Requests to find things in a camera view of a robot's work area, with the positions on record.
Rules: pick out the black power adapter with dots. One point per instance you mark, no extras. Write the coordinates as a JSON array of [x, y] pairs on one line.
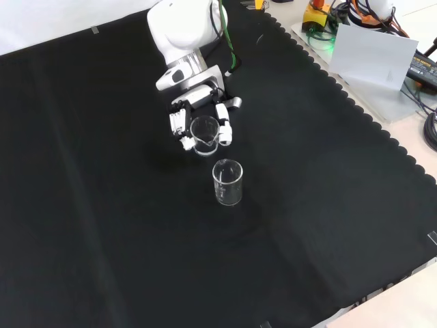
[[425, 66]]

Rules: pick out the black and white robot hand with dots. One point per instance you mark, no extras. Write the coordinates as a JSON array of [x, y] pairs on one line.
[[177, 123]]

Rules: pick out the pale standing board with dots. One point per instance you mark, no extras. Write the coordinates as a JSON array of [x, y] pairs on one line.
[[372, 58]]

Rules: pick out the black bench cloth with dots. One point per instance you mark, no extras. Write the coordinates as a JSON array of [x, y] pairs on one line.
[[136, 222]]

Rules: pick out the clear cloth clip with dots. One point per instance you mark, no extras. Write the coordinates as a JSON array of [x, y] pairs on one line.
[[432, 238], [266, 324], [96, 30]]

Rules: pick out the hex key set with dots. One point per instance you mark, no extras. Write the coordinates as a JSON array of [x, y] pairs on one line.
[[256, 3]]

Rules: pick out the clear glass beaker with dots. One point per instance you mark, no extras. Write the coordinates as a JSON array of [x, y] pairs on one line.
[[228, 200], [205, 152]]

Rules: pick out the yellow stop button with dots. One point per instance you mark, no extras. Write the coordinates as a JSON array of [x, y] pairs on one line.
[[315, 17]]

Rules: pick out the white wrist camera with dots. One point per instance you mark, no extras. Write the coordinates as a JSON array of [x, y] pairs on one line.
[[170, 78]]

